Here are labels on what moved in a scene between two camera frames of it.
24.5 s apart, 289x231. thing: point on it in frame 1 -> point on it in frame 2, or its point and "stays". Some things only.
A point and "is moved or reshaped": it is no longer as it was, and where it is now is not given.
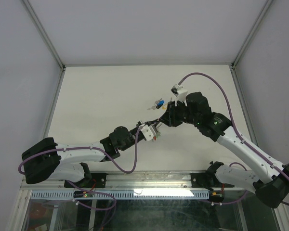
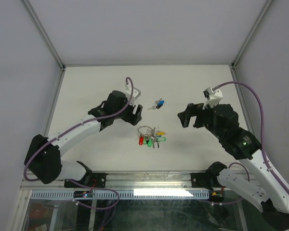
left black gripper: x=152 y=123 -> x=133 y=118
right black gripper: x=169 y=117 -> x=191 y=110
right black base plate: x=207 y=180 stays
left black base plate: x=90 y=180 stays
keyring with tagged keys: x=154 y=137 is moved or reshaped
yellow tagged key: x=164 y=107 -> x=161 y=133
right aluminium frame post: x=249 y=36 stays
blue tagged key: x=160 y=102 stays
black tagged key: x=157 y=107 stays
